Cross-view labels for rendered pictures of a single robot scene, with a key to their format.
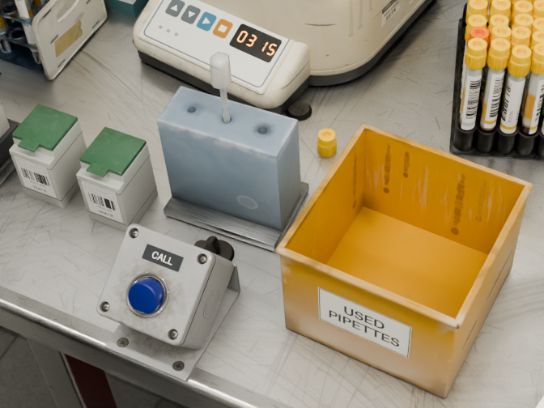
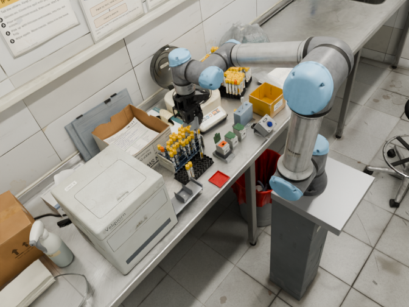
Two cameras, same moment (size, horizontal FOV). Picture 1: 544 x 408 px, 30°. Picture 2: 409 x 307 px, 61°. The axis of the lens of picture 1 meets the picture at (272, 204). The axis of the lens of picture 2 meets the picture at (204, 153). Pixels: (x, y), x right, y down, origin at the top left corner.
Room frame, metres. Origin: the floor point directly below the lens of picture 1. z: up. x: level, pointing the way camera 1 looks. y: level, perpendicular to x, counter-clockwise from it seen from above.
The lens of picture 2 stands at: (0.35, 1.29, 2.04)
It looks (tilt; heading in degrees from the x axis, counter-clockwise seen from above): 47 degrees down; 288
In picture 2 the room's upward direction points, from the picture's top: 10 degrees counter-clockwise
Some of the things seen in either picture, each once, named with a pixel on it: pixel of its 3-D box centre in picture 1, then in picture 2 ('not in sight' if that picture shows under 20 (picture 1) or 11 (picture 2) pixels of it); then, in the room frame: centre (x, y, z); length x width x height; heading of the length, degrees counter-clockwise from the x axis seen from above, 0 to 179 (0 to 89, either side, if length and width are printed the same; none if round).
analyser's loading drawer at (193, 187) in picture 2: not in sight; (180, 198); (0.73, 0.53, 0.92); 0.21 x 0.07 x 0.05; 60
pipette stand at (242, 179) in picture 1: (231, 163); (243, 116); (0.54, 0.03, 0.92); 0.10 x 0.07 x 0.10; 62
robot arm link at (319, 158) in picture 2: not in sight; (310, 153); (0.25, 0.40, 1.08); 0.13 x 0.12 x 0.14; 63
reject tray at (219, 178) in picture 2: not in sight; (219, 178); (0.60, 0.38, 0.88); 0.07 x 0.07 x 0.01; 60
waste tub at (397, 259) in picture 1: (403, 258); (267, 100); (0.43, -0.09, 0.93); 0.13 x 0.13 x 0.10; 57
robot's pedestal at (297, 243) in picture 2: not in sight; (298, 240); (0.24, 0.39, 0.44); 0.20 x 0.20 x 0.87; 60
